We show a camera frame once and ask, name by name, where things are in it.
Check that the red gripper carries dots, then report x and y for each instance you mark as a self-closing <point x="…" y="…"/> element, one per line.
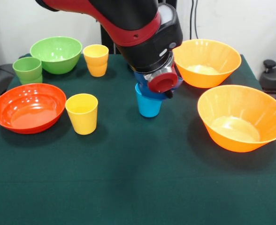
<point x="162" y="82"/>

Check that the light blue plastic cup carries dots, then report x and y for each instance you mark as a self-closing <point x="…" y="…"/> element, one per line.
<point x="148" y="107"/>

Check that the dark blue plastic bowl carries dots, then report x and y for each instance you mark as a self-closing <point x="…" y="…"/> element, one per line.
<point x="141" y="83"/>

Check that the orange plastic bowl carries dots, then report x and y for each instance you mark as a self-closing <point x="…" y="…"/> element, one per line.
<point x="242" y="110"/>
<point x="208" y="56"/>

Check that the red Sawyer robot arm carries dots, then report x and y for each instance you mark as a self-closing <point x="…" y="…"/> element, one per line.
<point x="138" y="30"/>

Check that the yellow plastic cup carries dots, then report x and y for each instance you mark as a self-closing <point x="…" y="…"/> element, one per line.
<point x="82" y="119"/>
<point x="95" y="55"/>
<point x="97" y="70"/>

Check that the dark green tablecloth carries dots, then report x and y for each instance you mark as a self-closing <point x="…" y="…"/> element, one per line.
<point x="138" y="175"/>

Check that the green plastic bowl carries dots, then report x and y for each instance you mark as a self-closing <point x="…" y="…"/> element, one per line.
<point x="55" y="54"/>

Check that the green plastic cup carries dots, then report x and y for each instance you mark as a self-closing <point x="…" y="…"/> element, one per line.
<point x="31" y="81"/>
<point x="27" y="68"/>

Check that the red plastic bowl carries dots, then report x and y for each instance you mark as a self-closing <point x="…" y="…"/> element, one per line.
<point x="27" y="107"/>

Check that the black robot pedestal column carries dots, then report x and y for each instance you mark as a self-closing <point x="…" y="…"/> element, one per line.
<point x="107" y="39"/>

